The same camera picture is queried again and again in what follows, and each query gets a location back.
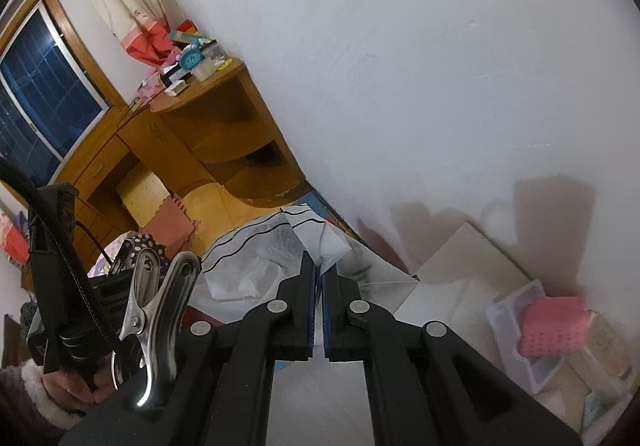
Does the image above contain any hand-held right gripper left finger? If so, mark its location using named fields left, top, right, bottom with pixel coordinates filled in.
left=62, top=250, right=321, bottom=446

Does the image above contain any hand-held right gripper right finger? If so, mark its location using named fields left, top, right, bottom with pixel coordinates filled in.
left=321, top=270, right=583, bottom=446

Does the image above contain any white plastic bag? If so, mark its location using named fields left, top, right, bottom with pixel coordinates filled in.
left=199, top=203, right=421, bottom=314

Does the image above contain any lavender plastic tray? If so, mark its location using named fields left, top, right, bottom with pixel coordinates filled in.
left=484, top=278, right=568, bottom=396

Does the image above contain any person's left forearm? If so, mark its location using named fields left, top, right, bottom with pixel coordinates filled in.
left=0, top=358, right=86, bottom=446

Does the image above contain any person's left hand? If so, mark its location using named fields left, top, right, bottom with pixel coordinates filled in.
left=42, top=358, right=118, bottom=419

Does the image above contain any red fabric bundle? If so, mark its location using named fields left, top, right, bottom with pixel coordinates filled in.
left=0, top=211, right=31, bottom=269

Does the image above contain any pink patterned bedsheet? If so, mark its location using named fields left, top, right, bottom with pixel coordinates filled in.
left=87, top=256, right=121, bottom=279

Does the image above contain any red plastic basin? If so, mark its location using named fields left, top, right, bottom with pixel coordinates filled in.
left=186, top=307, right=223, bottom=327

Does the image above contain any brown polka dot cloth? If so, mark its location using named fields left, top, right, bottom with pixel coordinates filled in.
left=122, top=232, right=168, bottom=259

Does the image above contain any colourful foam puzzle mat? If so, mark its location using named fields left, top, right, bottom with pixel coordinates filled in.
left=295, top=188, right=361, bottom=237

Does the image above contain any beige foam tile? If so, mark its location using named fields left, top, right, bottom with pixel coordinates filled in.
left=116, top=161, right=177, bottom=229

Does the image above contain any pink foam tile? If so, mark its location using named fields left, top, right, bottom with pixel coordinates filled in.
left=139, top=203, right=202, bottom=259

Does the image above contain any wooden framed window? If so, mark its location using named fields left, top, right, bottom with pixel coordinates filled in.
left=0, top=0, right=128, bottom=187

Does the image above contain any pink dotted cloth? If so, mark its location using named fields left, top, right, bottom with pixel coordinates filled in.
left=516, top=295, right=591, bottom=358

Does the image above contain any wooden corner desk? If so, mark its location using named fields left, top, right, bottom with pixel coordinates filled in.
left=47, top=58, right=308, bottom=272

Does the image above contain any black and white box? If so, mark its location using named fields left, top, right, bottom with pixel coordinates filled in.
left=159, top=63, right=193, bottom=87

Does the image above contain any long white carton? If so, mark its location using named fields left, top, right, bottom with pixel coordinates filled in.
left=560, top=351, right=628, bottom=399

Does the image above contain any blue alarm clock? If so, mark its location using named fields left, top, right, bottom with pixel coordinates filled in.
left=179, top=45, right=205, bottom=73

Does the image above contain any light blue packet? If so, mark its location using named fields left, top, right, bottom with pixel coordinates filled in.
left=580, top=388, right=626, bottom=432

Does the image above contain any colourful flat box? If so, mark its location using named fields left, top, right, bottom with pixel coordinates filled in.
left=170, top=20, right=202, bottom=46

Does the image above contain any black cable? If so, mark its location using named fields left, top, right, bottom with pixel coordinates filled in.
left=0, top=160, right=121, bottom=349

